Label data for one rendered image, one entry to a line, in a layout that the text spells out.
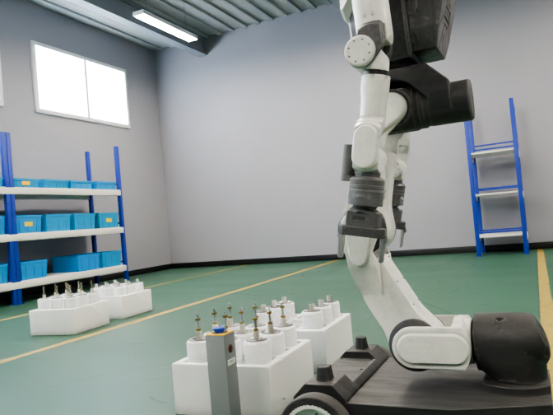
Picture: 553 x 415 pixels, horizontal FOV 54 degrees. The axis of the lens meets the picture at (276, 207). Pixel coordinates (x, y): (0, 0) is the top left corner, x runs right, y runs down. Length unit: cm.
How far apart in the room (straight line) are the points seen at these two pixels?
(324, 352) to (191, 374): 63
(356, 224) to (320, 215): 718
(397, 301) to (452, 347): 19
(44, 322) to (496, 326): 334
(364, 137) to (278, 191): 752
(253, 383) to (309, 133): 704
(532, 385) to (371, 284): 47
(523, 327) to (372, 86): 72
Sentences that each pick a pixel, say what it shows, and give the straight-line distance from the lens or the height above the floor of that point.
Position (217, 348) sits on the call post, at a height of 27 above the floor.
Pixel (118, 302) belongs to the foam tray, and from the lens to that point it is 454.
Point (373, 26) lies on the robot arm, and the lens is 140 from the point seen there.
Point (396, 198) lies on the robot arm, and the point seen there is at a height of 70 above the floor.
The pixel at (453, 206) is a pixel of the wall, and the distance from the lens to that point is 806.
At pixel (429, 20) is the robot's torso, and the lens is 156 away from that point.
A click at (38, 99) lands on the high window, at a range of 822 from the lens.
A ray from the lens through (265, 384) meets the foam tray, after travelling 188.
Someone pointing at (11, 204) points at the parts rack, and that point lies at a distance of 674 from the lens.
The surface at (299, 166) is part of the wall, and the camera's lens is 870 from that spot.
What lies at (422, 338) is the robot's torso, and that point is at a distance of 153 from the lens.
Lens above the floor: 65
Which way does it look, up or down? 2 degrees up
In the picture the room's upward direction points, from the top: 5 degrees counter-clockwise
